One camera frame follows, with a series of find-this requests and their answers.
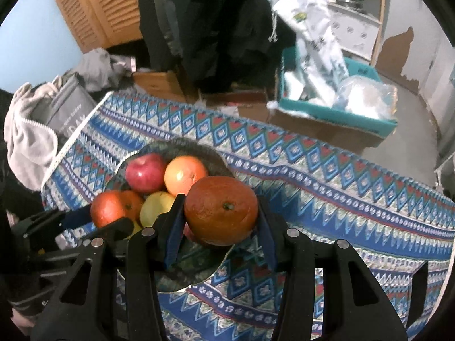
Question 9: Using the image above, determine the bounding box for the orange mandarin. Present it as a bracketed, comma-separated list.
[90, 191, 128, 228]

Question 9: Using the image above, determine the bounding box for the red apple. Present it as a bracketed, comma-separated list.
[125, 153, 167, 195]

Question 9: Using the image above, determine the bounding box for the large orange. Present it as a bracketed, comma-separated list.
[164, 155, 208, 196]

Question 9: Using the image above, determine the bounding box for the small orange tangerine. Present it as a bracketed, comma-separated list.
[183, 176, 258, 246]

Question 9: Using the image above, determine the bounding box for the small orange clementine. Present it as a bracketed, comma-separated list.
[120, 190, 144, 221]

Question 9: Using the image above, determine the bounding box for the person's left hand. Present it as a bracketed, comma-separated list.
[11, 309, 35, 336]

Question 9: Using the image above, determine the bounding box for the white towel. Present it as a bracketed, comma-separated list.
[4, 82, 59, 191]

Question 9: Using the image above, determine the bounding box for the dark glass plate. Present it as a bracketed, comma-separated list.
[105, 138, 232, 292]

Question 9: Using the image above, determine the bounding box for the blue patterned tablecloth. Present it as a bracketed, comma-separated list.
[41, 91, 454, 339]

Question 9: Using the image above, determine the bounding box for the grey tote bag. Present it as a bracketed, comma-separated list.
[30, 74, 96, 149]

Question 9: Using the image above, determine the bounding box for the wooden drawer box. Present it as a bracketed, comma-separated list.
[133, 71, 187, 103]

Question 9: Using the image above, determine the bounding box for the grey crumpled clothing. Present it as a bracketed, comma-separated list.
[62, 48, 137, 93]

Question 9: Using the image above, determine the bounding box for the brown cardboard box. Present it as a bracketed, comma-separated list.
[237, 74, 386, 156]

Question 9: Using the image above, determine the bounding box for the teal plastic bin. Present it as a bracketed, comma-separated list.
[276, 47, 397, 139]

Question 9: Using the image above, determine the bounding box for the clear plastic bag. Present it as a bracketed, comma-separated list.
[333, 76, 398, 121]

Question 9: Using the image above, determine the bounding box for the wooden louvered closet door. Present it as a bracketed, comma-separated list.
[55, 0, 143, 52]

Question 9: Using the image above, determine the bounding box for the black hanging coat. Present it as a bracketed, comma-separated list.
[139, 0, 295, 94]

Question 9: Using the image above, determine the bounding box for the white printed bag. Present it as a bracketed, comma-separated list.
[267, 0, 348, 92]

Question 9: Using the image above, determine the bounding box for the white patterned storage box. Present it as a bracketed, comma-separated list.
[328, 2, 381, 61]

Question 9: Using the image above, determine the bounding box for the wooden shelf unit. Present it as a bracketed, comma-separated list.
[301, 0, 388, 68]

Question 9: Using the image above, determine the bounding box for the steel pot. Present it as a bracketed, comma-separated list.
[335, 0, 364, 11]

